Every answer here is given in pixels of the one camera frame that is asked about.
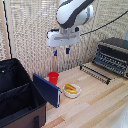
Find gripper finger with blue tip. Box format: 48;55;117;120
65;45;72;55
53;47;59;58

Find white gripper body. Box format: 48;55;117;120
45;27;81;49

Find red plastic cup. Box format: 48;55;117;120
47;71;60;86

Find black silver toaster oven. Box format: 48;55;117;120
92;37;128;80

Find beige woven folding screen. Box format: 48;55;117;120
0;0;128;78

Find yellow food pieces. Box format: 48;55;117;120
64;83;79;95

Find blue binder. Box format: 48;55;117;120
32;73;63;109

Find white bowl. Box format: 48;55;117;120
62;83;82;99

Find thin black pole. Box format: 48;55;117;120
1;0;13;61

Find black fabric storage bag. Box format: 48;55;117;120
0;58;48;128

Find black wire oven rack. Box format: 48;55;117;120
79;63;112;86

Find black cable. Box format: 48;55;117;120
79;9;128;37

